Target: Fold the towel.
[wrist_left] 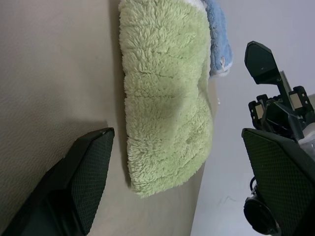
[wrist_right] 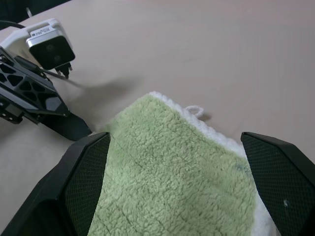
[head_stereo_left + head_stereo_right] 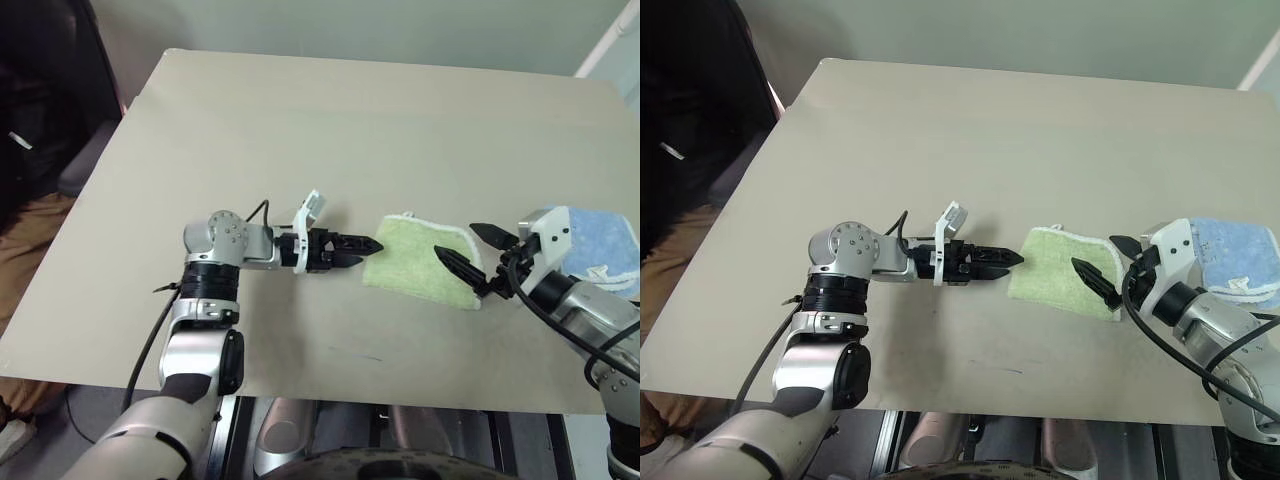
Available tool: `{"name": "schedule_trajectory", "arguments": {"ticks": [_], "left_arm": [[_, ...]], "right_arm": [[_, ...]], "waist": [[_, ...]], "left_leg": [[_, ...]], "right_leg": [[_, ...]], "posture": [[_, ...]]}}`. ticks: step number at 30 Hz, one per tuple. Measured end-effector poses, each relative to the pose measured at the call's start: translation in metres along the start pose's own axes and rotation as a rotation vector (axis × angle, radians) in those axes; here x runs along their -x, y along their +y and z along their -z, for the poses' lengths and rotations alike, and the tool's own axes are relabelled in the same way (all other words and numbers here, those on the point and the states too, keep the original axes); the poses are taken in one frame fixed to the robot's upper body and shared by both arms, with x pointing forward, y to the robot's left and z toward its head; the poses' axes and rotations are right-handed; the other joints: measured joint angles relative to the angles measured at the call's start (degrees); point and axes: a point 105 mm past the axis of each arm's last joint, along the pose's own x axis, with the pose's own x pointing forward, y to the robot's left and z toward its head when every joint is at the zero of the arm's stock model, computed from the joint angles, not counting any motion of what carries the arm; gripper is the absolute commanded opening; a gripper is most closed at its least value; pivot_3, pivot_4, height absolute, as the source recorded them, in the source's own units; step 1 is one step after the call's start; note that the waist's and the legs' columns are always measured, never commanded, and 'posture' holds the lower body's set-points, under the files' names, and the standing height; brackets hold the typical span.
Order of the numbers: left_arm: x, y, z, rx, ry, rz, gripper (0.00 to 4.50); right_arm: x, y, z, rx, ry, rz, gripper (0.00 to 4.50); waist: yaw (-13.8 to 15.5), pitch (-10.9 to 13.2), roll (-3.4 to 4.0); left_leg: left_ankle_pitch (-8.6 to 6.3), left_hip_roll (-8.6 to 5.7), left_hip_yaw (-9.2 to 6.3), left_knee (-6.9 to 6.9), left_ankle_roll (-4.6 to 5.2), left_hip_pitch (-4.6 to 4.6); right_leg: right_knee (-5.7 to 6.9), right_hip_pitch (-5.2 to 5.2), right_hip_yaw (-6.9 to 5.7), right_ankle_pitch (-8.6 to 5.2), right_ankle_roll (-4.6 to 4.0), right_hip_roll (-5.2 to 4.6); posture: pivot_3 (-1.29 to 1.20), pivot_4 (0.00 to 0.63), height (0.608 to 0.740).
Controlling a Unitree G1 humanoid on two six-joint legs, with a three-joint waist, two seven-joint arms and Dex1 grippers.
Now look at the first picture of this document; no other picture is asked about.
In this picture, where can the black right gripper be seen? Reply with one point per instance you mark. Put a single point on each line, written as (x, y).
(256, 120)

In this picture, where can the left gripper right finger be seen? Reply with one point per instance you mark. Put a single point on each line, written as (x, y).
(288, 184)

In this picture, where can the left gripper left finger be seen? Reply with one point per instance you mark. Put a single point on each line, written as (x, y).
(61, 196)

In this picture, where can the green fluffy towel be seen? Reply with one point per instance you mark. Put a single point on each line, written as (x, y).
(165, 98)

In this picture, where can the blue fluffy towel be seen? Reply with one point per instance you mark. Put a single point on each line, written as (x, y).
(219, 37)

